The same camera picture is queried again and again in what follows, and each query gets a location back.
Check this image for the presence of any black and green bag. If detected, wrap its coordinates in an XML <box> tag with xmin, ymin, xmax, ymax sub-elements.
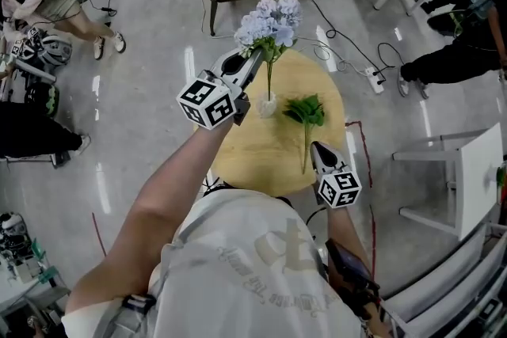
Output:
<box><xmin>23</xmin><ymin>82</ymin><xmax>60</xmax><ymax>118</ymax></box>

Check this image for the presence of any white shelving rack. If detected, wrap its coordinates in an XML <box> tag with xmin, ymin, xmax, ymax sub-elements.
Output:
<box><xmin>379</xmin><ymin>223</ymin><xmax>507</xmax><ymax>338</ymax></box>

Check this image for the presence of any white ribbed vase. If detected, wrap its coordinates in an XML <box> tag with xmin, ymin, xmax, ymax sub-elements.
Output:
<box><xmin>256</xmin><ymin>93</ymin><xmax>278</xmax><ymax>120</ymax></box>

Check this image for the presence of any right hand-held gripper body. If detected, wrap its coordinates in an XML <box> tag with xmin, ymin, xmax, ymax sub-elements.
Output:
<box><xmin>316</xmin><ymin>168</ymin><xmax>363</xmax><ymax>210</ymax></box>

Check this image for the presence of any person's white t-shirt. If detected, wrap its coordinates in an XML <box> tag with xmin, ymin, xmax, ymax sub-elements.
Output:
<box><xmin>61</xmin><ymin>189</ymin><xmax>365</xmax><ymax>338</ymax></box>

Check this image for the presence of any white square side table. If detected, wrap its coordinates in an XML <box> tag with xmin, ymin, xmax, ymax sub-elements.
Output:
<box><xmin>391</xmin><ymin>122</ymin><xmax>505</xmax><ymax>241</ymax></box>

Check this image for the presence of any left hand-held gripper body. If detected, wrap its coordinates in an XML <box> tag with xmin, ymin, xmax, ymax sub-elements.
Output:
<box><xmin>175</xmin><ymin>70</ymin><xmax>252</xmax><ymax>131</ymax></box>

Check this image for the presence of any small black monitor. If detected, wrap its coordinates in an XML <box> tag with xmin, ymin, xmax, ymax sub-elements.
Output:
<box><xmin>324</xmin><ymin>237</ymin><xmax>383</xmax><ymax>321</ymax></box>

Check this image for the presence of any white power strip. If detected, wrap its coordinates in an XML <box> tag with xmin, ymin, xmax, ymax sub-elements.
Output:
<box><xmin>364</xmin><ymin>66</ymin><xmax>386</xmax><ymax>94</ymax></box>

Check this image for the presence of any blue artificial hydrangea flower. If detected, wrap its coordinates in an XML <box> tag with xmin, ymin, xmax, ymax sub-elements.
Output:
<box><xmin>233</xmin><ymin>0</ymin><xmax>304</xmax><ymax>102</ymax></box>

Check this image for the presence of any person's right forearm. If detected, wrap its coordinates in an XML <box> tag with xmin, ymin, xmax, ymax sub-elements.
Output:
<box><xmin>324</xmin><ymin>205</ymin><xmax>393</xmax><ymax>338</ymax></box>

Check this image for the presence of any person's left forearm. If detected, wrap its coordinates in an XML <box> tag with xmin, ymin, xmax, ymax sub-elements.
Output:
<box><xmin>65</xmin><ymin>122</ymin><xmax>234</xmax><ymax>313</ymax></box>

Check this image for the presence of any green artificial leafy plant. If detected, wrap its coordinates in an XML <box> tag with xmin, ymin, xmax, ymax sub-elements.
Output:
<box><xmin>281</xmin><ymin>93</ymin><xmax>326</xmax><ymax>175</ymax></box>

